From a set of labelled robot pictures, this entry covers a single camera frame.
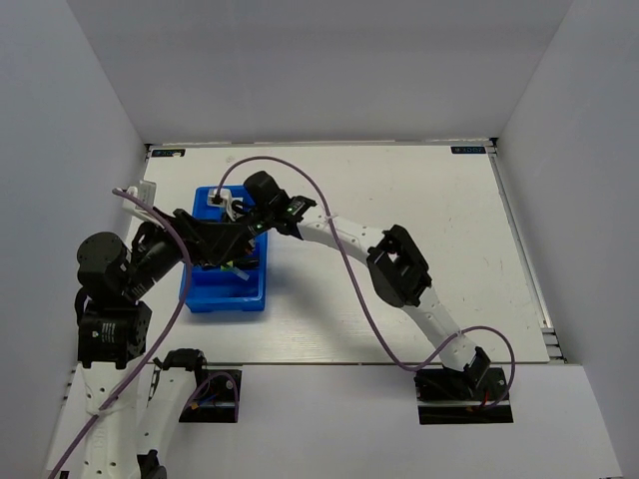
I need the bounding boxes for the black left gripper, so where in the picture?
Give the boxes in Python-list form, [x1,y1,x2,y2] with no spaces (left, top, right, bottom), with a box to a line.
[125,205,245,297]

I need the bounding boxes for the green cap highlighter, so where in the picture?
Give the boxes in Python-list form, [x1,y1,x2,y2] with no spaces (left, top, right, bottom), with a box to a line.
[234,256,260,269]

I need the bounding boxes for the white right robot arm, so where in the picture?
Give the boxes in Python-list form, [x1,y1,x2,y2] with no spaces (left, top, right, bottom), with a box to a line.
[244,171,490,399]

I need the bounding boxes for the blue compartment tray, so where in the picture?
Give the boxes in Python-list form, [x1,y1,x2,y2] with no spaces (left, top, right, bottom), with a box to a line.
[186,185,269,313]

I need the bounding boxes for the left corner label sticker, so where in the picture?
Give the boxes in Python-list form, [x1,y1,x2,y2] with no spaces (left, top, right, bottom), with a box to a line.
[151,149,186,158]

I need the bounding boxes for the corner label sticker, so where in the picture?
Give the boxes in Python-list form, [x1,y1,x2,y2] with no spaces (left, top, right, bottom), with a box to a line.
[151,149,186,158]
[450,146,486,155]

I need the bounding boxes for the right corner label sticker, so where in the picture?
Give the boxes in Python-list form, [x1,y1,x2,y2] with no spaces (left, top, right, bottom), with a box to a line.
[450,146,486,155]

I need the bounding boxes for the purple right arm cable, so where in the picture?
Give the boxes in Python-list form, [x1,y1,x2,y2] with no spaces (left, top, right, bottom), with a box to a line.
[212,156,516,413]

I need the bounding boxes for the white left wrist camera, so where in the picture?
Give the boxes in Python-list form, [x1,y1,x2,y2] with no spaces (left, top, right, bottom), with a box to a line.
[122,180,157,223]

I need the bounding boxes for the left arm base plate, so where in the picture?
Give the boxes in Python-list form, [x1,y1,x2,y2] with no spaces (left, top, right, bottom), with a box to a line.
[179,368,243,424]

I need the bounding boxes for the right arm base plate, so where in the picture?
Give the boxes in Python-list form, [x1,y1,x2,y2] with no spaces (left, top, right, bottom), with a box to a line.
[413,367,514,425]

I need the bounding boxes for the aluminium table edge rail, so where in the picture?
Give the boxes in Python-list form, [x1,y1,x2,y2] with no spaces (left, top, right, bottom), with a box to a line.
[487,137,566,364]

